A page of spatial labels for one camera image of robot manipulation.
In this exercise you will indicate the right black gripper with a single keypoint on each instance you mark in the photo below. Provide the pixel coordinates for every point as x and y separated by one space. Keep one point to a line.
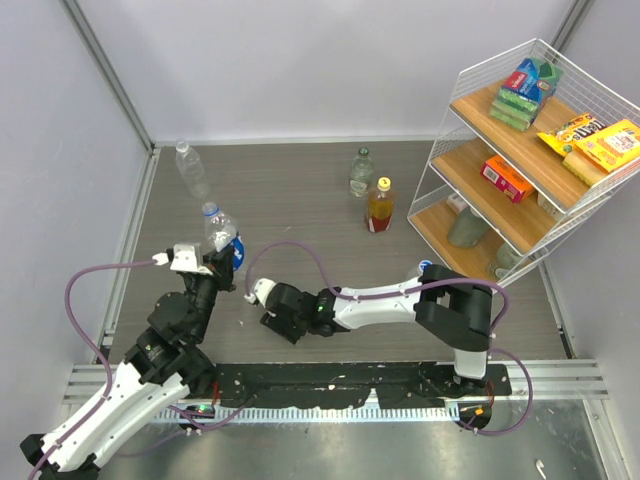
276 323

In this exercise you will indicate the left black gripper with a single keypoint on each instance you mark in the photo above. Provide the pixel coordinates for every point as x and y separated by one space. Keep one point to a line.
220 265

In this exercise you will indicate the blue label water bottle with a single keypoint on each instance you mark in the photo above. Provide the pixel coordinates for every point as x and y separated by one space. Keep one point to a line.
221 231

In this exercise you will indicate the amber tea bottle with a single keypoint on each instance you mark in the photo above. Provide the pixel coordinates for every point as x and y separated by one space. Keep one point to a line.
379 209

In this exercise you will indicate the yellow bottle cap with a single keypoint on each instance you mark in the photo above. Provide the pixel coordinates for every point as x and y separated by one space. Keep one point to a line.
384 184

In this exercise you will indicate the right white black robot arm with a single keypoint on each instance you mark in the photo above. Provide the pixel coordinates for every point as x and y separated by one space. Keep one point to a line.
453 308

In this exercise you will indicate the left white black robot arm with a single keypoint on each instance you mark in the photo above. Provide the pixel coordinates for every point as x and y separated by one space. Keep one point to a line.
164 366

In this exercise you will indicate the clear empty plastic bottle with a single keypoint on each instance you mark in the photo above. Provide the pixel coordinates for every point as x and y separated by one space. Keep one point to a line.
191 169

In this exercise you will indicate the clear bottle blue cap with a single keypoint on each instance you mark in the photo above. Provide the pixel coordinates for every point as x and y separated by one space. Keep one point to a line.
418 269

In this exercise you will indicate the green cap glass bottle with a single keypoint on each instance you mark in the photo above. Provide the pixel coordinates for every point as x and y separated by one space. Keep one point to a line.
361 173

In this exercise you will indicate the green grey cup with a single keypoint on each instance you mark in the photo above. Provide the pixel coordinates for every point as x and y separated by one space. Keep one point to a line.
468 229

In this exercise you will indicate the small white box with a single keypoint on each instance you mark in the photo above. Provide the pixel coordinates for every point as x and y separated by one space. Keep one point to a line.
456 203

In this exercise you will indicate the clear glass on shelf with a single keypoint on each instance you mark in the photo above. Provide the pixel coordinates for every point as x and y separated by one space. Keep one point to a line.
505 260

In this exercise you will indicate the orange red box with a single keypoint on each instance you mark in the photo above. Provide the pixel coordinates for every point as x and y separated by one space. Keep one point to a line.
506 179

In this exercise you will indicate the green sponge pack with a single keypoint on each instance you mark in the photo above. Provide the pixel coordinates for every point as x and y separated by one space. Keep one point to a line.
525 92

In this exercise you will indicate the yellow candy bag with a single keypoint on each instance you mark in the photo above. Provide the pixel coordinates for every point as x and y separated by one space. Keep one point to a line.
564 139

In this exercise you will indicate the yellow sponge pack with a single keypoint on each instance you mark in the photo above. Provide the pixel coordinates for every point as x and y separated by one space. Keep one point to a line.
598 155

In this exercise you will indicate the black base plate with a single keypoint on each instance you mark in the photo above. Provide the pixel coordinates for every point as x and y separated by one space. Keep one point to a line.
344 385

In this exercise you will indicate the white slotted cable duct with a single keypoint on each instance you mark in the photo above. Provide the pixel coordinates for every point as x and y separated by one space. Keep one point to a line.
369 412

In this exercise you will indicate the white wire shelf rack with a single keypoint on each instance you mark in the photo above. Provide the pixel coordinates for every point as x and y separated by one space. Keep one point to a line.
468 136

